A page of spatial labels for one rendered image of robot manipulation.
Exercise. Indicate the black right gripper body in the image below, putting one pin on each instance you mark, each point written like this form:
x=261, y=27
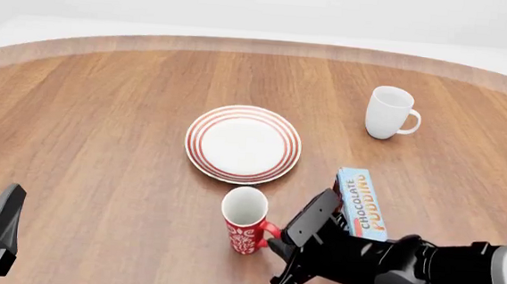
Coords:
x=293, y=275

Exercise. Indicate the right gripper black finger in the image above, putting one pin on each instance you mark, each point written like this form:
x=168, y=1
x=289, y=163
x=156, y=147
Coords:
x=282, y=248

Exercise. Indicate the red mug with white pattern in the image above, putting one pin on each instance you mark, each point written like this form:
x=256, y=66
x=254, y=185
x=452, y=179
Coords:
x=241, y=236

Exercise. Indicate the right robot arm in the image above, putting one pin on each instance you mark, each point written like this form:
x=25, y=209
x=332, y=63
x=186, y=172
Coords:
x=410, y=263

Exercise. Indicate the white plate with red rings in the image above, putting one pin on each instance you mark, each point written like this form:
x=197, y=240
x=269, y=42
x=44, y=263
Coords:
x=243, y=145

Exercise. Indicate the plain white mug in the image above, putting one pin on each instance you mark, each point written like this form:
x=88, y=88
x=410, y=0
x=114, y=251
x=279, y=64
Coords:
x=385, y=119

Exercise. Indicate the blue chocolate pudding box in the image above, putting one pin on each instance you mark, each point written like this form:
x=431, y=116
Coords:
x=365, y=203

